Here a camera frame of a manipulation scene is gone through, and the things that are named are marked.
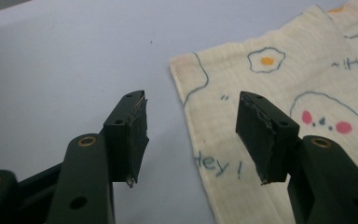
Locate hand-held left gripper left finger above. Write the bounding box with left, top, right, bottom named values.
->
left=103, top=90, right=150, bottom=189

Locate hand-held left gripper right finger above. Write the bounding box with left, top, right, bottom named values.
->
left=235, top=91, right=300, bottom=186

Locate cream cloth with egg print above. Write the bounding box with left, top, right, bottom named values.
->
left=170, top=0, right=358, bottom=224

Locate light grey table mat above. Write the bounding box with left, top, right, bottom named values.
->
left=0, top=0, right=352, bottom=224

